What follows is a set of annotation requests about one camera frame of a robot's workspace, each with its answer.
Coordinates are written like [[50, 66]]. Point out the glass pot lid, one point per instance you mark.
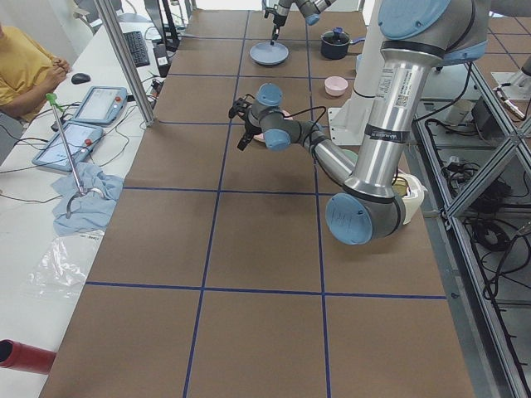
[[336, 37]]

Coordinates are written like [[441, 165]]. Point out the clear plastic bag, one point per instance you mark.
[[63, 269]]

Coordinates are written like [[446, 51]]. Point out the light blue cup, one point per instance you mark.
[[358, 65]]

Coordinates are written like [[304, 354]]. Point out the teach pendant far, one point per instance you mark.
[[101, 105]]

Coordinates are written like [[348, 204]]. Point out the light blue cloth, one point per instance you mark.
[[90, 212]]

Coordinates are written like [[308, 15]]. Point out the person in yellow shirt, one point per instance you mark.
[[28, 73]]

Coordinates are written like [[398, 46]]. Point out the green handled grabber stick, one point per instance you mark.
[[81, 191]]

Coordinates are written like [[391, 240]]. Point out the cream toaster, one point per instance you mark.
[[411, 191]]

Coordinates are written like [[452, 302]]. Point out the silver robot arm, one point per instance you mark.
[[417, 36], [310, 10]]

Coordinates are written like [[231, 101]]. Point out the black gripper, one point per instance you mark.
[[277, 20], [250, 126]]

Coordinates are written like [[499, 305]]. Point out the red cylinder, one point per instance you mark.
[[22, 357]]

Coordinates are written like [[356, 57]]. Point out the pink plate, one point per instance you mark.
[[260, 137]]

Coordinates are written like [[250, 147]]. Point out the black computer mouse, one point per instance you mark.
[[80, 78]]

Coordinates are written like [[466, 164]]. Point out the aluminium frame post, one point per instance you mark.
[[108, 16]]

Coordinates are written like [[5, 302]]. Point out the green bowl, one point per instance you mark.
[[351, 155]]

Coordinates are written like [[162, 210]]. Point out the light blue plate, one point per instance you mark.
[[265, 54]]

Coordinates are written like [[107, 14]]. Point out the black keyboard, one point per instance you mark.
[[137, 48]]

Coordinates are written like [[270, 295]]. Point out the pink bowl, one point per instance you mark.
[[335, 86]]

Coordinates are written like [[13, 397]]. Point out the dark blue pot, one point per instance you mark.
[[338, 52]]

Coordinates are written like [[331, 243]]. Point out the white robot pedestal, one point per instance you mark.
[[347, 124]]

